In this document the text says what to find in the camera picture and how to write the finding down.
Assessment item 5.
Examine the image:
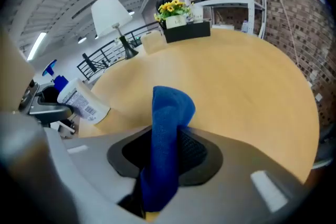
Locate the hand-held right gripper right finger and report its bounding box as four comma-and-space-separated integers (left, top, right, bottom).
151, 125, 312, 224

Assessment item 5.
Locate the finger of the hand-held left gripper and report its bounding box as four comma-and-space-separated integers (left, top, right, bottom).
28, 102, 75, 123

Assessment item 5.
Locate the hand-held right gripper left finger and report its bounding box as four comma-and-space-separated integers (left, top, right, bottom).
0, 111, 153, 224

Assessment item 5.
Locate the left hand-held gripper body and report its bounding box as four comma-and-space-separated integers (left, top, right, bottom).
18, 78, 61, 114

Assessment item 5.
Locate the blue cloth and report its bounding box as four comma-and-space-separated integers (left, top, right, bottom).
139, 86, 196, 213

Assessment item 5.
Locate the long ceiling light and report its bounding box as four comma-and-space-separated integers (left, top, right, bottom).
27, 32, 47, 61

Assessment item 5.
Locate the black metal railing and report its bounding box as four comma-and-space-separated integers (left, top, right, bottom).
77, 21, 161, 81

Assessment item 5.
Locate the white table lamp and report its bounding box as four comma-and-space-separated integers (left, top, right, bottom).
90, 0, 139, 60

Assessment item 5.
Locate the wooden tissue box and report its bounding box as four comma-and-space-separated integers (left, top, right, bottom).
140, 30, 168, 56

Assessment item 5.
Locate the sunflower bouquet in white pot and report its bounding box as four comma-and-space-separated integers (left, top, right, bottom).
154, 0, 194, 29

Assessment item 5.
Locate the black tray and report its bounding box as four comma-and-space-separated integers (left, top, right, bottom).
164, 20, 212, 44

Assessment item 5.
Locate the white paper cup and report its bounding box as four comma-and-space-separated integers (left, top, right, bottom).
191, 4, 204, 23

